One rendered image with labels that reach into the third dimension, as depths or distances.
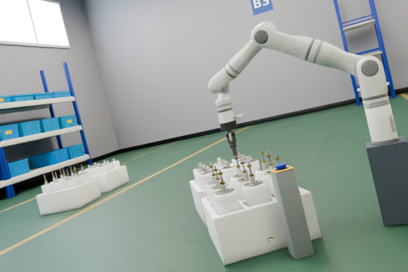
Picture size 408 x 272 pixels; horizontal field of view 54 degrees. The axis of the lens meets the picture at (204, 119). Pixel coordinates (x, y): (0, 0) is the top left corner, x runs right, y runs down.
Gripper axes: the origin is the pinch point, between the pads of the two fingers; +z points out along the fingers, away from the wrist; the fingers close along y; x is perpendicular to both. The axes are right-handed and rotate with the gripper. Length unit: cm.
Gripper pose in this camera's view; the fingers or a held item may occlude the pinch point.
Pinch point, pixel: (234, 152)
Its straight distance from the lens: 183.3
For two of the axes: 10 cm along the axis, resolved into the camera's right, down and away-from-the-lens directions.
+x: 9.6, -2.3, -1.3
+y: -1.2, 0.6, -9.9
